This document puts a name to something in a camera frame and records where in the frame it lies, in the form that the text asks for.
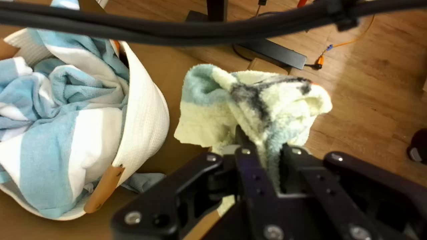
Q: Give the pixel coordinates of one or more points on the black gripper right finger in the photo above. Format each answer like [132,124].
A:
[323,199]

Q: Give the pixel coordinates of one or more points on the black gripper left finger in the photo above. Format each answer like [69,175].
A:
[256,192]

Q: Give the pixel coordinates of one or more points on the small floral patterned towel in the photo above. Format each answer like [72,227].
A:
[271,108]

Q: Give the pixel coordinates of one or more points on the white woven hamper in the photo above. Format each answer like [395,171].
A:
[141,120]

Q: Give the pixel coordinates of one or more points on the black tripod base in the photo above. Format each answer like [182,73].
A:
[250,49]

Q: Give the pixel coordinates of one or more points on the brown armchair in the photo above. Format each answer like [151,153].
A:
[151,133]

